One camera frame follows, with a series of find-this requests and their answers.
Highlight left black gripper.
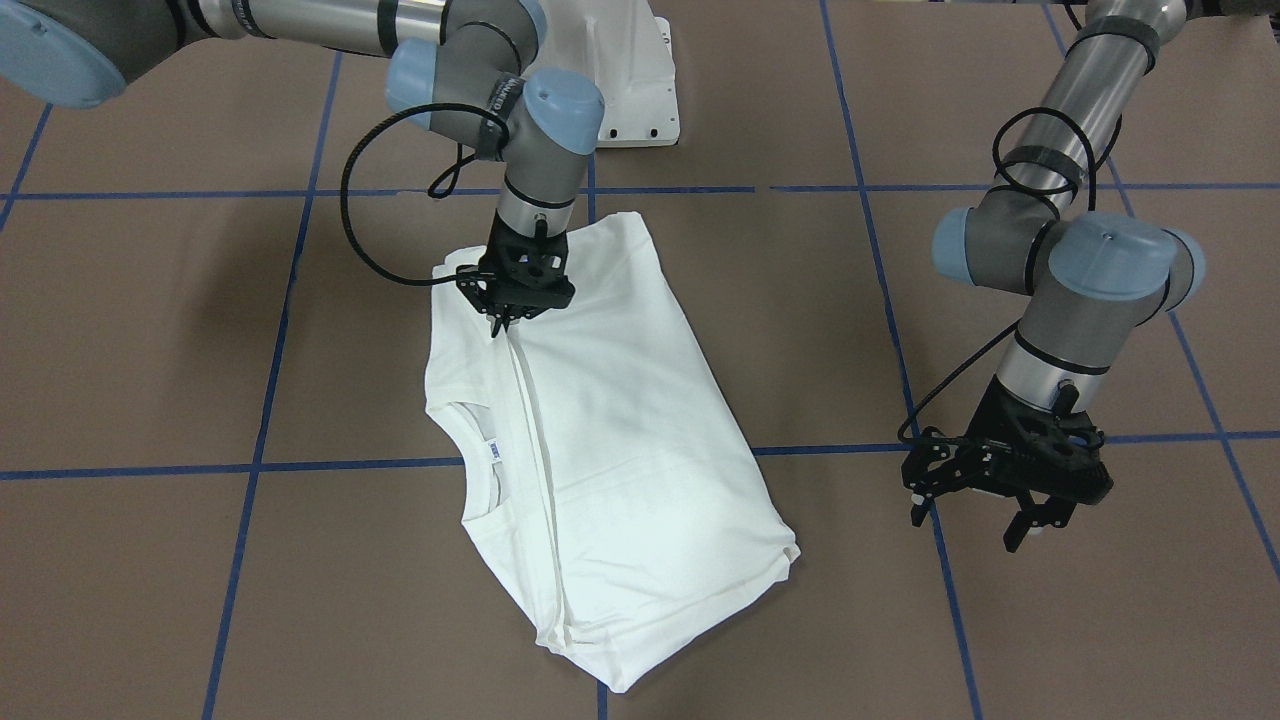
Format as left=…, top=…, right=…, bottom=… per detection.
left=964, top=378, right=1114, bottom=553

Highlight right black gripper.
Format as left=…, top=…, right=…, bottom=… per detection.
left=456, top=217, right=576, bottom=340

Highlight white printed t-shirt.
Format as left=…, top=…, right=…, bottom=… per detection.
left=425, top=211, right=801, bottom=693

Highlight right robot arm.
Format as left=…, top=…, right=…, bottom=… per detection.
left=1, top=1, right=605, bottom=332

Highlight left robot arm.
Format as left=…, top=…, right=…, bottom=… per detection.
left=902, top=1, right=1207, bottom=552

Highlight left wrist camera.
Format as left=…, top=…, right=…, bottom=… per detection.
left=900, top=427, right=991, bottom=528

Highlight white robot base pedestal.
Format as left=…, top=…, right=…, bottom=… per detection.
left=539, top=1, right=681, bottom=149

